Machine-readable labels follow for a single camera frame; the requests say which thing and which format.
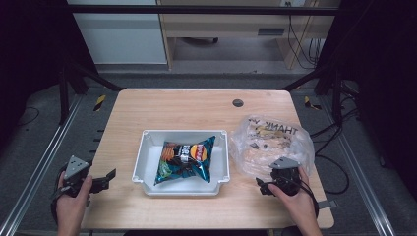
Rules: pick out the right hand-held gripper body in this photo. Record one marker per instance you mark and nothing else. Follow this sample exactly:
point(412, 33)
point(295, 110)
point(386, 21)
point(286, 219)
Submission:
point(285, 175)

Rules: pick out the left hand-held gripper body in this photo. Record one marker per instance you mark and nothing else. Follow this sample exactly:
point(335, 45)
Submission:
point(75, 166)

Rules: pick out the clear plastic bag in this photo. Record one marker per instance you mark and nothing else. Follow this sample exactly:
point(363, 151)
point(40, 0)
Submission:
point(262, 144)

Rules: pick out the white plastic tray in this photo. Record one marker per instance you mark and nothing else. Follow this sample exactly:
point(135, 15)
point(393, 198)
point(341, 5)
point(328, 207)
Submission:
point(147, 164)

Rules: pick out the blue chip bag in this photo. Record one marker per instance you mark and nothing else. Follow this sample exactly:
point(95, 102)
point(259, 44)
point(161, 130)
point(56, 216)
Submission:
point(187, 157)

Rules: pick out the person's right hand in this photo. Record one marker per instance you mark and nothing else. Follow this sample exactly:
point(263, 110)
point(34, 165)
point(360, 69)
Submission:
point(296, 206)

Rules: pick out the person's left hand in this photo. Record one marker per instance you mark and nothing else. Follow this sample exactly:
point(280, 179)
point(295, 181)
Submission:
point(70, 208)

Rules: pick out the grey tape strip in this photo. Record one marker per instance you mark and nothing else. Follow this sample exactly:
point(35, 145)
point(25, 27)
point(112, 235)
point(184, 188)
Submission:
point(327, 204)

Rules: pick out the yellow black tape piece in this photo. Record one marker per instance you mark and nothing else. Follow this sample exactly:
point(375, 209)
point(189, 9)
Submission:
point(99, 102)

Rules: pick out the grey round table grommet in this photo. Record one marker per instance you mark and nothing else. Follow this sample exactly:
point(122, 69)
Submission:
point(238, 103)

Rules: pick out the white cabinet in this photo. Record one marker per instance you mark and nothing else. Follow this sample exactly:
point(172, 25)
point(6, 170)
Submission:
point(121, 39)

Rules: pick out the aluminium floor rail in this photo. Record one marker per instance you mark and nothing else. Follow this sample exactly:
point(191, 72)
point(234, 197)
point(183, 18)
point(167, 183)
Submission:
point(360, 170)
point(39, 164)

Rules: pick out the black metal frame stand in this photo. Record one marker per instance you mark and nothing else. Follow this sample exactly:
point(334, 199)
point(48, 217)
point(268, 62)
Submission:
point(64, 95)
point(337, 95)

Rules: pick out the black horizontal frame bar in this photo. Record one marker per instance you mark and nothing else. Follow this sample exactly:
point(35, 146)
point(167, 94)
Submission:
point(196, 10)

